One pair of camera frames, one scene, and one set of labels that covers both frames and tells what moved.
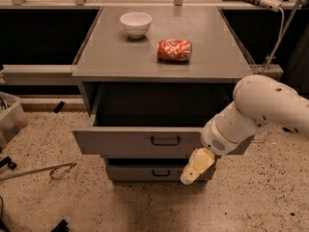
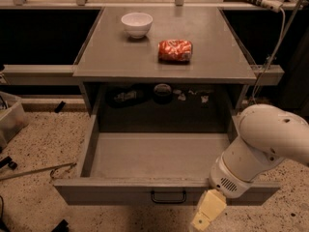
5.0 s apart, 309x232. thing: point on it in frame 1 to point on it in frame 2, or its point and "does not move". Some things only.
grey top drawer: x=152 y=118 to x=153 y=169
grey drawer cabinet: x=152 y=77 does not move
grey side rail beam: x=40 y=75 does not move
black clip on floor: x=7 y=160 does not move
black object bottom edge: x=62 y=226 does not move
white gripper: x=214 y=139 to x=227 y=179
